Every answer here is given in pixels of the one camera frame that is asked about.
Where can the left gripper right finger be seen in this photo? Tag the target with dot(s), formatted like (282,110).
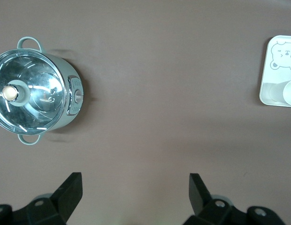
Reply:
(204,201)

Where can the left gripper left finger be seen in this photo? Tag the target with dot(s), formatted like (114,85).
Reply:
(65,197)

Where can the white plastic cup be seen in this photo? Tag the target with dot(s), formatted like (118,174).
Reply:
(290,92)

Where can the white bear print tray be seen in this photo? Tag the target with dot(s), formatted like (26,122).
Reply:
(277,70)

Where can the glass pot lid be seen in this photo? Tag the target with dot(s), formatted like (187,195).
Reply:
(35,93)

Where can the grey-green electric cooking pot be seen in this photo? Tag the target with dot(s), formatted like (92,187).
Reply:
(65,70)

